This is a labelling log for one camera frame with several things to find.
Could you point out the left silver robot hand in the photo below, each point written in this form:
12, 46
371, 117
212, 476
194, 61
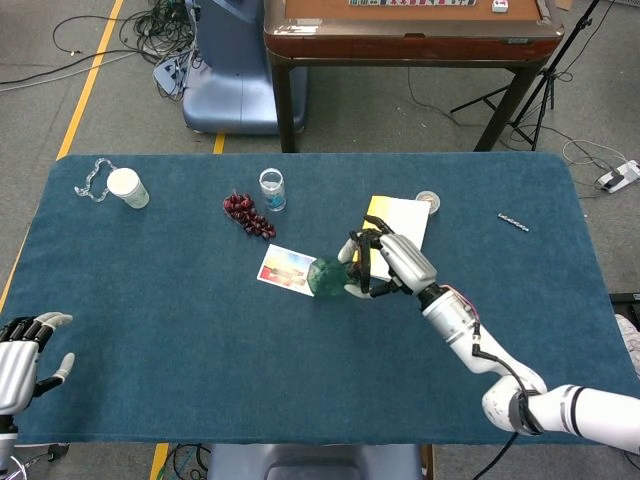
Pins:
17, 365

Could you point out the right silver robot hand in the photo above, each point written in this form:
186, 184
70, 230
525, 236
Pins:
407, 262

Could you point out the green transparent spray bottle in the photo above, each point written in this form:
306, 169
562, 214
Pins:
327, 280

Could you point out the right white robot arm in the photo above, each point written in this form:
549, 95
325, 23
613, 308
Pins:
450, 320

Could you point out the grey-blue own robot base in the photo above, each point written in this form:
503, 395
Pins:
300, 462

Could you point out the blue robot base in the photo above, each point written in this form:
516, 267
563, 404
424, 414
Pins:
240, 75

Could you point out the yellow and white booklet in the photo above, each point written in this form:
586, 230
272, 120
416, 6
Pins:
405, 215

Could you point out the picture postcard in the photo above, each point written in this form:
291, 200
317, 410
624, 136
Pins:
282, 270

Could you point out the clear jar blue label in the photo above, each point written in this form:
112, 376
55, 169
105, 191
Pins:
273, 195

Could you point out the red grape bunch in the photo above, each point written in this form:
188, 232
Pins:
247, 215

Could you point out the white paper cup green print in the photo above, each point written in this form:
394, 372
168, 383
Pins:
127, 187

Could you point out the brown mahjong table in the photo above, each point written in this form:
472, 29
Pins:
400, 47

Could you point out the white power strip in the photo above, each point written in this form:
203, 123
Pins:
625, 172

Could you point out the black tripod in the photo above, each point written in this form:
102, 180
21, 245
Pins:
549, 72

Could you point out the face-up mahjong tile row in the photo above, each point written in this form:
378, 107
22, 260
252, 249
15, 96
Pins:
410, 2

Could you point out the single white mahjong tile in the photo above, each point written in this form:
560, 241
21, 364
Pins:
499, 6

